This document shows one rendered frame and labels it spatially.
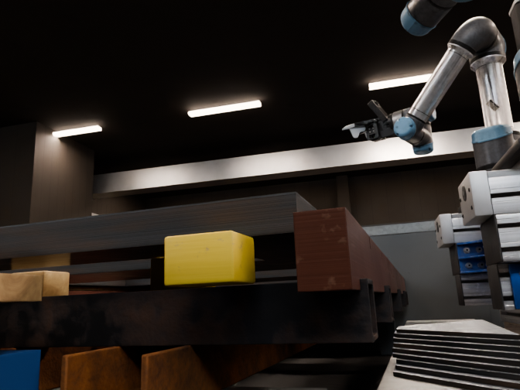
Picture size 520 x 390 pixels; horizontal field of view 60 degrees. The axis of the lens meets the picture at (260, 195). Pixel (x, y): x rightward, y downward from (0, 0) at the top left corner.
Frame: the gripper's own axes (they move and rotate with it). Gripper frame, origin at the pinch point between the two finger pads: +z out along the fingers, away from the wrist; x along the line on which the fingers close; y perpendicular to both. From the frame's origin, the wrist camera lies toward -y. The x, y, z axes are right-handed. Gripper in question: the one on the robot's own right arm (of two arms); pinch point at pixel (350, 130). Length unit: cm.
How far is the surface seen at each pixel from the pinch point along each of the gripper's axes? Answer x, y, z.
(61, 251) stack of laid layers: -151, 44, -43
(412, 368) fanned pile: -128, 60, -67
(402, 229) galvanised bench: 8.8, 44.7, -11.9
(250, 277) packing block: -145, 48, -62
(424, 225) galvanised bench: 12, 44, -20
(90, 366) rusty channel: -153, 54, -49
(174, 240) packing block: -150, 45, -59
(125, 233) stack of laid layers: -149, 43, -50
